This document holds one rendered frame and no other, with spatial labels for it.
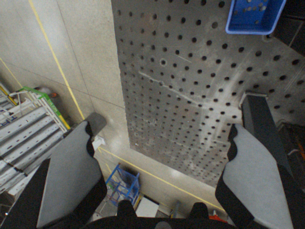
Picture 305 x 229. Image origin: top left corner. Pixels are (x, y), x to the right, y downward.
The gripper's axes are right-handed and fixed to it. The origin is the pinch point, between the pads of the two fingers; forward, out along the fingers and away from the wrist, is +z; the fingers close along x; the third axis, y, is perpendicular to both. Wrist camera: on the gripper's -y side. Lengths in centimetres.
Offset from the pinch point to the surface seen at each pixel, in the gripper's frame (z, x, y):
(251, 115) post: 20.4, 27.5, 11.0
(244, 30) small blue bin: 24.3, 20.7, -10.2
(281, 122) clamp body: 28, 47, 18
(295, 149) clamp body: 17, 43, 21
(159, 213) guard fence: 254, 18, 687
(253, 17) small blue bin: 29.7, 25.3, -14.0
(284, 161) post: 6.3, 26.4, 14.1
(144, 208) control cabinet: 236, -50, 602
